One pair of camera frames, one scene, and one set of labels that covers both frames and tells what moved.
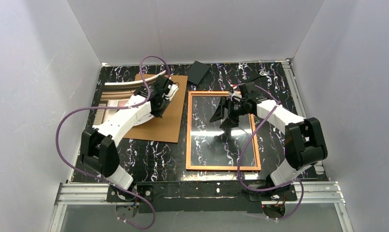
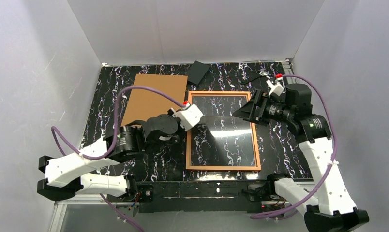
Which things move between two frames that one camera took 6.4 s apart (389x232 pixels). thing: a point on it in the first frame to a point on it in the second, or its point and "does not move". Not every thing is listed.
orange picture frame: x=256 y=132 does not move
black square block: x=197 y=71 does not move
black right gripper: x=231 y=109 to x=256 y=107
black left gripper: x=164 y=85 to x=174 y=138
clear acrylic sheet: x=212 y=146 does not move
